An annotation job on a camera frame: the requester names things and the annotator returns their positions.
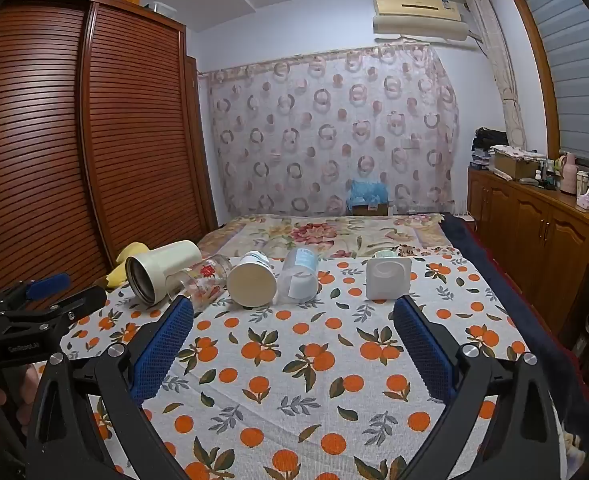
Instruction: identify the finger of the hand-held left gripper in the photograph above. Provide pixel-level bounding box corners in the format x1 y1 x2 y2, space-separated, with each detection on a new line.
0 286 108 329
0 272 73 314

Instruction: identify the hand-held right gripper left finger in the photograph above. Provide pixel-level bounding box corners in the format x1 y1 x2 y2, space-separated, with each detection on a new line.
24 297 195 480

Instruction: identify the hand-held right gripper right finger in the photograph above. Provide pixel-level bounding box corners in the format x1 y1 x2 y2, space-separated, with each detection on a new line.
391 296 566 480

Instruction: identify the white square cup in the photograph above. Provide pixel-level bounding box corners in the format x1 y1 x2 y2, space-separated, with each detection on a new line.
365 252 413 302

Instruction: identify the glass cup with red flowers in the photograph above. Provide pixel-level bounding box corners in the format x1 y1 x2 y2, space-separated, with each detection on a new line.
166 254 233 312

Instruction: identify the cream steel thermos cup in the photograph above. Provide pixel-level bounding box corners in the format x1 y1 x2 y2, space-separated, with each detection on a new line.
124 239 203 307

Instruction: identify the white paper cup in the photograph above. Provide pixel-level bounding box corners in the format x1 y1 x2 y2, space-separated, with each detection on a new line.
225 250 278 309

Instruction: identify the translucent plastic cup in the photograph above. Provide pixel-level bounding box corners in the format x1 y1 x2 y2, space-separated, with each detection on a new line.
276 247 321 305

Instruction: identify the yellow banana bunch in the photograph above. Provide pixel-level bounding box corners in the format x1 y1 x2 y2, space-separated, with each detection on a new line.
105 242 150 289

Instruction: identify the orange fruit print cloth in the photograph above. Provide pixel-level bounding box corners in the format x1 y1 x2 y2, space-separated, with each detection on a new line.
58 254 531 480

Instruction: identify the brown slatted wooden wardrobe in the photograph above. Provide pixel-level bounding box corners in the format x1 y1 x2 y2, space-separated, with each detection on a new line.
0 0 221 306

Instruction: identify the small cardboard box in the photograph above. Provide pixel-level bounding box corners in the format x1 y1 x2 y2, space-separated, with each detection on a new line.
351 202 391 217

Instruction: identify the brown wooden sideboard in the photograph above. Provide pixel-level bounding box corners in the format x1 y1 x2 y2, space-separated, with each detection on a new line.
467 164 589 348

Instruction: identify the floral blanket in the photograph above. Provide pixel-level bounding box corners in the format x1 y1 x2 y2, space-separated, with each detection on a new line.
196 213 458 262

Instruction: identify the blue plastic bag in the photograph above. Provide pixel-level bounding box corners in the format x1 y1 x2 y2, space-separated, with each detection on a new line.
347 178 391 209

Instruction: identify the large cardboard box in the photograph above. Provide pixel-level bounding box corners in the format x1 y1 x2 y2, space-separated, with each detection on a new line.
491 145 546 182

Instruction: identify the pile of dark clothes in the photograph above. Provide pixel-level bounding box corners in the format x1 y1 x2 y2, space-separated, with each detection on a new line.
471 127 509 169

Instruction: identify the pink thermos jug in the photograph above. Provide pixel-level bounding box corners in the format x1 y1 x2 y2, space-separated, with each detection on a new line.
559 152 579 195

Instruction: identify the pink circle print curtain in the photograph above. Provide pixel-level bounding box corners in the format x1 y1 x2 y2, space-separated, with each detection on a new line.
198 41 461 217

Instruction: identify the tied beige floral curtain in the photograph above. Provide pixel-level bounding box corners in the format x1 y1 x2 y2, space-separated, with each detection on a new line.
465 0 526 152

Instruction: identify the grey window blind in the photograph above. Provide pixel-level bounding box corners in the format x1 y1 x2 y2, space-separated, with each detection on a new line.
515 0 589 178

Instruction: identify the cream wall air conditioner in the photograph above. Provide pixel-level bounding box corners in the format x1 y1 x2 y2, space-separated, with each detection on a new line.
371 0 466 42

